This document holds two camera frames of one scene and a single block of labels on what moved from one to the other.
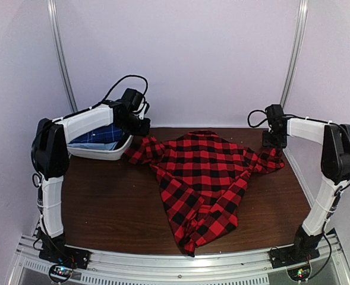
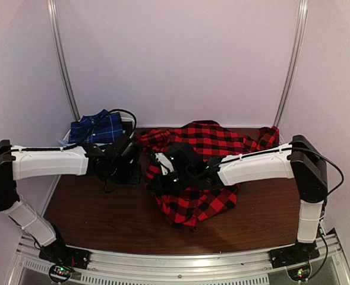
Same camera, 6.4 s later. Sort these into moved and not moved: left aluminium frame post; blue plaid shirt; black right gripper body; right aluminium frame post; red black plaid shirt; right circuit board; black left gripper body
Moved: black left gripper body; black right gripper body; red black plaid shirt
Not moved: right circuit board; blue plaid shirt; right aluminium frame post; left aluminium frame post
